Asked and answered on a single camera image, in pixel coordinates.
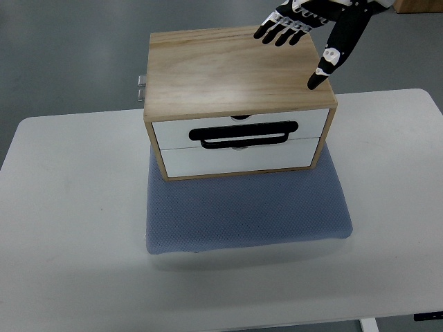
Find white lower drawer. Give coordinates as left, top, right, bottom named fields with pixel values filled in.
left=161, top=138, right=319, bottom=178

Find white table leg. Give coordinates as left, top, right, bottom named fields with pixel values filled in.
left=359, top=317, right=379, bottom=332

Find black table control panel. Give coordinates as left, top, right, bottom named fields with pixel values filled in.
left=413, top=311, right=443, bottom=322

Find blue grey mesh cushion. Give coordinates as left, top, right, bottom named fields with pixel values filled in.
left=146, top=148, right=353, bottom=255

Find metal bracket behind cabinet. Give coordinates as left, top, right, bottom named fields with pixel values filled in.
left=138, top=74, right=146, bottom=102

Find white drawer black handle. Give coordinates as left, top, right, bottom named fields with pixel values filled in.
left=153, top=109, right=329, bottom=150

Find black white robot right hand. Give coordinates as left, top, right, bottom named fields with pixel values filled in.
left=253, top=0, right=394, bottom=90

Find wooden drawer cabinet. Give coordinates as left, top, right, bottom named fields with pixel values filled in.
left=144, top=27, right=338, bottom=181

